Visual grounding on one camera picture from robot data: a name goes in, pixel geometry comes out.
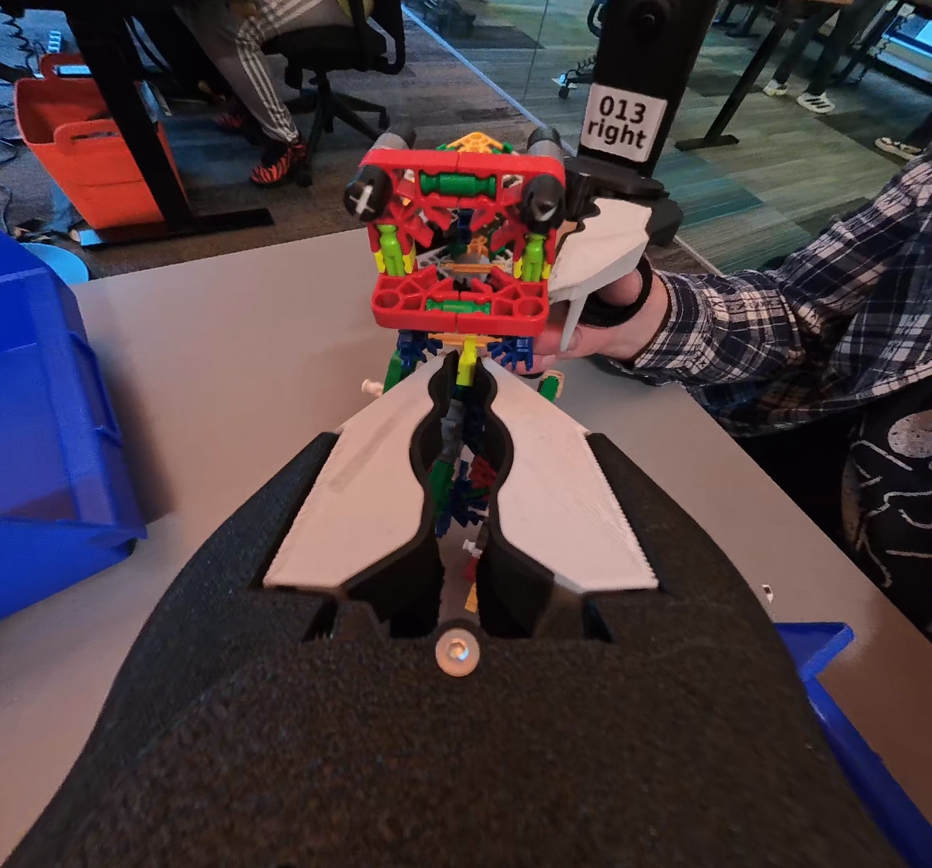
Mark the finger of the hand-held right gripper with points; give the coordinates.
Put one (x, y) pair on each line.
(604, 242)

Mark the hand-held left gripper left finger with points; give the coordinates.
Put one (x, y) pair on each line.
(357, 511)

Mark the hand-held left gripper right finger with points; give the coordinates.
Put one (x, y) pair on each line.
(560, 511)

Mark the colourful construction toy model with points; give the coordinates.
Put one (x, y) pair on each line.
(451, 161)

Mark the blue plastic parts bin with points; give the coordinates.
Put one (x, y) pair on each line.
(859, 751)

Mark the person's right forearm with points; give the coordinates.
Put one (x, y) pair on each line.
(786, 329)

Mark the person's right hand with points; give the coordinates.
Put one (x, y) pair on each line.
(619, 344)

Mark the black bag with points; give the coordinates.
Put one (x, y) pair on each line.
(437, 9)

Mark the black office chair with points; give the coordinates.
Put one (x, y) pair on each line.
(335, 45)

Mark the light blue round object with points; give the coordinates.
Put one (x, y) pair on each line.
(58, 263)

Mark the orange plastic bin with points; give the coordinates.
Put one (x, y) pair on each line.
(87, 169)

